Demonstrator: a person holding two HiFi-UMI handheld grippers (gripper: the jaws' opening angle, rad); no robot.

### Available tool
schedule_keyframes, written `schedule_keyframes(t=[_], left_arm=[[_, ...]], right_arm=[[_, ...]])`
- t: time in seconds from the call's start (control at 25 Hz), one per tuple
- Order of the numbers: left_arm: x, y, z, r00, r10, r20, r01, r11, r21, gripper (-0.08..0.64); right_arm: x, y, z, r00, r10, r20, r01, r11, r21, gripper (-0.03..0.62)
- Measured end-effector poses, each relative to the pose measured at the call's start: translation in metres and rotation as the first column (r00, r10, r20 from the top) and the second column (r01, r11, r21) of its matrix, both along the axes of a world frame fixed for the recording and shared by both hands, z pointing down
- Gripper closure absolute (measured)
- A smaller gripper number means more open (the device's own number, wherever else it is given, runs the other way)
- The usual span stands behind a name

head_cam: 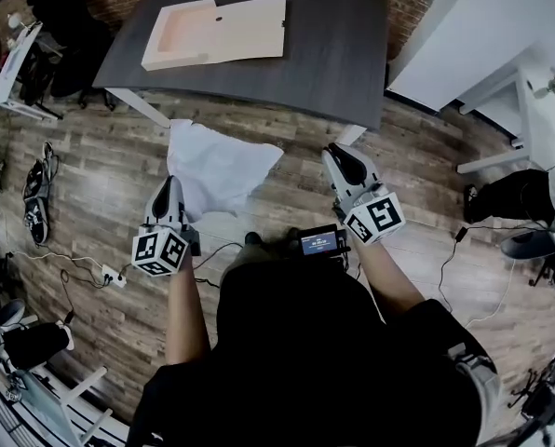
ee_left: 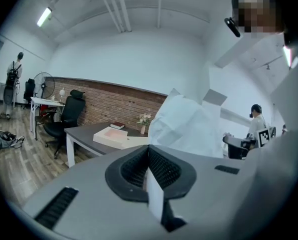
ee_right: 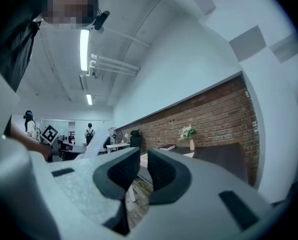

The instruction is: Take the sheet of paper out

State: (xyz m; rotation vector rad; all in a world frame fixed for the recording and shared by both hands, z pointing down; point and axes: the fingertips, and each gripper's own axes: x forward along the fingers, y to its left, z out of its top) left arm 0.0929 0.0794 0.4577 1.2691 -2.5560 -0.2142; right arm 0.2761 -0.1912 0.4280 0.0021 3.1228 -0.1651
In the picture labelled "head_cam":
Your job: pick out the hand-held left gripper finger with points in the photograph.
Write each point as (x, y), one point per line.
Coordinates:
(177, 203)
(155, 207)

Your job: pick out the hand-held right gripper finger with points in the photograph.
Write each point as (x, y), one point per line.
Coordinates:
(369, 172)
(335, 177)

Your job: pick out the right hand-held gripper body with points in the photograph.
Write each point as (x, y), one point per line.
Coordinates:
(375, 217)

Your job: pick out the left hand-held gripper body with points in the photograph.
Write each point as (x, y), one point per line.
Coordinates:
(158, 249)

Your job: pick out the white A4 paper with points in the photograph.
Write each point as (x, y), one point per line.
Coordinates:
(221, 170)

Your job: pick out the beige folder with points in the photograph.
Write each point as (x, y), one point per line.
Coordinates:
(249, 31)

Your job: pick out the person's left forearm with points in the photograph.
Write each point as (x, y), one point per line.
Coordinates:
(186, 310)

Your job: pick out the person's right forearm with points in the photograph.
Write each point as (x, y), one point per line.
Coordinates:
(389, 282)

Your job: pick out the white power strip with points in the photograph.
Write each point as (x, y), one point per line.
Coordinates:
(114, 279)

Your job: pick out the small black screen device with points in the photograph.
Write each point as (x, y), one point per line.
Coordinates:
(319, 242)

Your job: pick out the person's dark shoe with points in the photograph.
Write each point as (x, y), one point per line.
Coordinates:
(253, 239)

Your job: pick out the black power adapter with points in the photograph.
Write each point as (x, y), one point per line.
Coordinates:
(460, 234)

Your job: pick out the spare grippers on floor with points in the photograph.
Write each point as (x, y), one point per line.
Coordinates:
(37, 203)

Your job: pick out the dark grey desk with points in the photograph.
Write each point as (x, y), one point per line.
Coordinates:
(333, 54)

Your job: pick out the grey floor fan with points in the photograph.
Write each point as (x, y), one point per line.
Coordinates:
(533, 242)

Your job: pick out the person's black shirt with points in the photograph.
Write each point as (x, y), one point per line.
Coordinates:
(305, 366)

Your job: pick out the large white desk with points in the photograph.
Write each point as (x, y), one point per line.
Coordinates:
(482, 31)

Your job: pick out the black office chair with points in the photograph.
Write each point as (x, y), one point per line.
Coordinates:
(77, 40)

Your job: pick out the small white table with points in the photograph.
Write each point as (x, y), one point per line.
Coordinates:
(14, 63)

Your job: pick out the small flower vase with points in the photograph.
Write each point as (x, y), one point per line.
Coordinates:
(554, 86)

